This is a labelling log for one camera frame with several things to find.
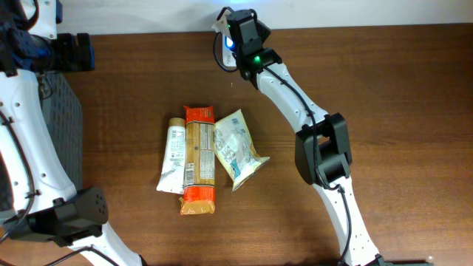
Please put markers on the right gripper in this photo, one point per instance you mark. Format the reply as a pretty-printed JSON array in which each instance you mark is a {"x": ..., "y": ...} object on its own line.
[{"x": 262, "y": 34}]

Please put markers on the cream snack bag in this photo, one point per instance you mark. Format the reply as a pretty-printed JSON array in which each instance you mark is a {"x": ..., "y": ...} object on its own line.
[{"x": 235, "y": 150}]

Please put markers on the orange cracker package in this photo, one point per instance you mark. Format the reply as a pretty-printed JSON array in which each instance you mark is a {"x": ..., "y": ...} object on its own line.
[{"x": 199, "y": 175}]

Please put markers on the white tube brown cap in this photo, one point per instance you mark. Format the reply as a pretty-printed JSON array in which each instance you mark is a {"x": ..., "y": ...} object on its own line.
[{"x": 173, "y": 167}]

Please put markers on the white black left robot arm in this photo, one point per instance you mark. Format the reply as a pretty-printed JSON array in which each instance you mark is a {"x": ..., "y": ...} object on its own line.
[{"x": 42, "y": 197}]

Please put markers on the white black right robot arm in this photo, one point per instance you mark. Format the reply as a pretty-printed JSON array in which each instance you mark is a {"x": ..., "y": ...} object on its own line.
[{"x": 322, "y": 149}]

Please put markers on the white barcode scanner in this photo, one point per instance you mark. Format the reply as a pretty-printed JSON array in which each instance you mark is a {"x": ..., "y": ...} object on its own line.
[{"x": 227, "y": 52}]

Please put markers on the grey plastic mesh basket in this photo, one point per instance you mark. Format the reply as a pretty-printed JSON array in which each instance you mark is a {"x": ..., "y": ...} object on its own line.
[{"x": 63, "y": 116}]

